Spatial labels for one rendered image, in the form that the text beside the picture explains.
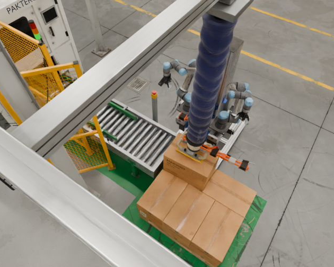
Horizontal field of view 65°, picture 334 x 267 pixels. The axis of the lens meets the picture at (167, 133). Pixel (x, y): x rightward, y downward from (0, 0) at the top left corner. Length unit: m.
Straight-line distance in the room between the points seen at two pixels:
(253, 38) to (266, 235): 4.45
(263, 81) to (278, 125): 1.12
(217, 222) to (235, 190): 0.50
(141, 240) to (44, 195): 0.22
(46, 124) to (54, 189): 0.35
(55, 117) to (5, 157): 0.29
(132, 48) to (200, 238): 2.58
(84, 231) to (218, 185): 3.07
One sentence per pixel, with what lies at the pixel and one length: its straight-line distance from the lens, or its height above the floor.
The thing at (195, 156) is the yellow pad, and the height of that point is 1.08.
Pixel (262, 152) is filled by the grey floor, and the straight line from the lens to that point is 4.62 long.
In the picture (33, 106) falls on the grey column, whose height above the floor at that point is 2.07.
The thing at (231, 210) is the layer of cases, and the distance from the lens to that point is 3.47.
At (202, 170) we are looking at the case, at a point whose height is 0.94.
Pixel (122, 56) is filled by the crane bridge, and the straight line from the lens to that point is 1.08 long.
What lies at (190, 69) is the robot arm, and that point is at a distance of 2.99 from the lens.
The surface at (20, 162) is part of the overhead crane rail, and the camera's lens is 0.67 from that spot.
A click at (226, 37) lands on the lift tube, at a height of 2.65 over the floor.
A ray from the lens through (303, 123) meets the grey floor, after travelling 5.30.
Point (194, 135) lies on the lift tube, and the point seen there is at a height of 1.46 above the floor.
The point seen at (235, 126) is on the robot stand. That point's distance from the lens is 3.55.
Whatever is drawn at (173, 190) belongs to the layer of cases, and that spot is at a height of 0.54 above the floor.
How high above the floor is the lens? 3.72
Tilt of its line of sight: 55 degrees down
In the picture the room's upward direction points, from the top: 2 degrees clockwise
